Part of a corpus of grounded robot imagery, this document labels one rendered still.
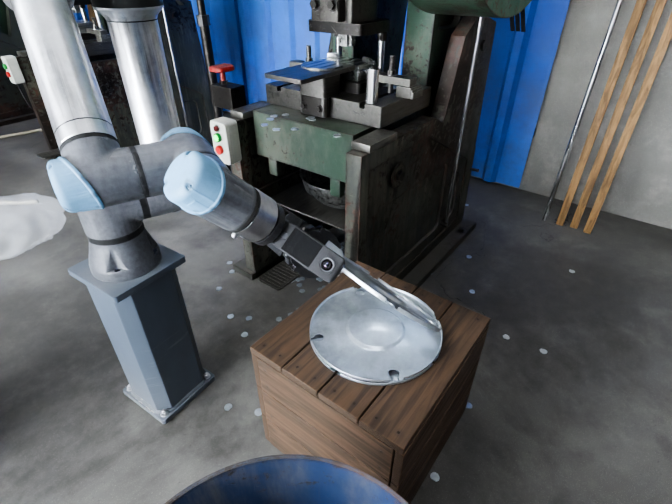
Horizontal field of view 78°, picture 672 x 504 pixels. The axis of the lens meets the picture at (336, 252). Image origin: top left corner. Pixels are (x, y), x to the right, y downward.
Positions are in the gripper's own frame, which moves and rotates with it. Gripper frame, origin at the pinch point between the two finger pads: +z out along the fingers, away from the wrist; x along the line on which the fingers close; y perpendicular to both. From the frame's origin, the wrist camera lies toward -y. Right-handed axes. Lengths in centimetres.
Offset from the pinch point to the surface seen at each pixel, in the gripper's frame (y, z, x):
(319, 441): -7.2, 18.1, 33.9
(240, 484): -18.5, -14.4, 30.6
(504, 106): 69, 121, -105
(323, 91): 51, 11, -36
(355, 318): 2.5, 17.5, 8.6
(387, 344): -7.6, 17.7, 8.4
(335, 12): 53, 2, -54
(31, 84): 248, -12, 23
